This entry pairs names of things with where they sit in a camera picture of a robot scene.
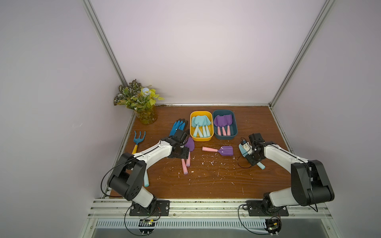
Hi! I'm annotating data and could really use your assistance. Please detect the teal plastic storage box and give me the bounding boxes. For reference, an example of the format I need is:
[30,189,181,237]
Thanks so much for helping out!
[212,110,238,140]

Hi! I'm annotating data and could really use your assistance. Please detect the purple square shovel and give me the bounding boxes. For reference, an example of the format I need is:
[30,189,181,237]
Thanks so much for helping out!
[181,159,188,175]
[219,116,227,136]
[202,146,234,156]
[225,114,233,136]

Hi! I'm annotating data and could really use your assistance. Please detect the teal shovel sideways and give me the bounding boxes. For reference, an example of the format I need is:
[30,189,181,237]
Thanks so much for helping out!
[204,116,211,137]

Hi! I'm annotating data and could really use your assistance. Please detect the yellow plastic storage box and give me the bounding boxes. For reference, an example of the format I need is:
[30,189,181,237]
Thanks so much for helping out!
[190,111,215,142]

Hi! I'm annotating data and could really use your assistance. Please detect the purple pointed shovel top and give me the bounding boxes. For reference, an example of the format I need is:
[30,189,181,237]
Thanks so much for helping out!
[213,115,221,136]

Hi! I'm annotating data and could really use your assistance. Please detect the purple pointed shovel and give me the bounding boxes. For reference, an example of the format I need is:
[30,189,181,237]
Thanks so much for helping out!
[213,115,221,136]
[185,137,195,167]

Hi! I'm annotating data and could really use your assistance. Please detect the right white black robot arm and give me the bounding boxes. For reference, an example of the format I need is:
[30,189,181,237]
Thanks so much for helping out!
[240,133,335,209]

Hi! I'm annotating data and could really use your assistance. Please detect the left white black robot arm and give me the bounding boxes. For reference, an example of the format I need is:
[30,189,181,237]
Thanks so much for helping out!
[107,129,189,214]

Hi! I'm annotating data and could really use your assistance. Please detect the purple pointed shovel lower left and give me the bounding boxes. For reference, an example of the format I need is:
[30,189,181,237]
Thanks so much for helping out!
[185,137,195,167]

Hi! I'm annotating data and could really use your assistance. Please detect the blue grey gardening glove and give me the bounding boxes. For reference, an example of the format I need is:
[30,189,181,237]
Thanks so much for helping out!
[169,119,188,136]

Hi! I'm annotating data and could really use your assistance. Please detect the artificial plant in glass vase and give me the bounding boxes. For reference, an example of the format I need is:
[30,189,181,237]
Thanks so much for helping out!
[114,79,164,125]

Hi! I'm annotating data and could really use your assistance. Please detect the right small circuit board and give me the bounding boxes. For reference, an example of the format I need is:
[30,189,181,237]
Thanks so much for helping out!
[265,217,282,236]

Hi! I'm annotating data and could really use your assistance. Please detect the small circuit board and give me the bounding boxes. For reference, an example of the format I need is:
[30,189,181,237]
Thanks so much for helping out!
[265,217,282,236]
[138,219,156,236]

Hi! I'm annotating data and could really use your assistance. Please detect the left small circuit board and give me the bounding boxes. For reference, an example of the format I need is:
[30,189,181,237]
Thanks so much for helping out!
[138,219,156,236]

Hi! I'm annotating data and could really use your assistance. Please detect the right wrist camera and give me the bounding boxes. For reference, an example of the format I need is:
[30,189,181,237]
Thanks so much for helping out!
[241,140,252,154]

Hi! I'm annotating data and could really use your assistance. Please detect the blue rake yellow handle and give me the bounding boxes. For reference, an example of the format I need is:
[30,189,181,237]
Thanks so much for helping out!
[132,131,146,154]

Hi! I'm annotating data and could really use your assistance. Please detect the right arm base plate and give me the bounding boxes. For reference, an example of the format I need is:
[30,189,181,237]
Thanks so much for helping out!
[244,200,289,217]

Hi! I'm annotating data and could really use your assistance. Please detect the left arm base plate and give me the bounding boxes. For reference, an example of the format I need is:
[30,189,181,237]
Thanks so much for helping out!
[129,200,170,216]

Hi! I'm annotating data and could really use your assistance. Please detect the aluminium front rail frame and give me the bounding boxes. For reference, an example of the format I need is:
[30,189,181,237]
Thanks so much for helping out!
[79,199,342,238]

